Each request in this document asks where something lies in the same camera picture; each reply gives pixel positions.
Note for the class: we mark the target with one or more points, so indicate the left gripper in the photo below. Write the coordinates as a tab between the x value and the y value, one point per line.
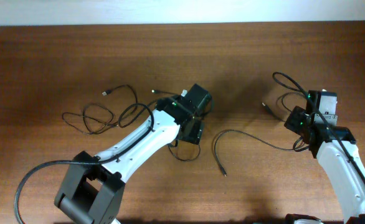
194	133

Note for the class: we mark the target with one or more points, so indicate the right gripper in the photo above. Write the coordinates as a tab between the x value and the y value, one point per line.
292	119

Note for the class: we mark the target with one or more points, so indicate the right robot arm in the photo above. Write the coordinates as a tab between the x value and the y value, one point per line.
335	149

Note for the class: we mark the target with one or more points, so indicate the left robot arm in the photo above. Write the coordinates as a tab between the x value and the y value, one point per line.
92	189

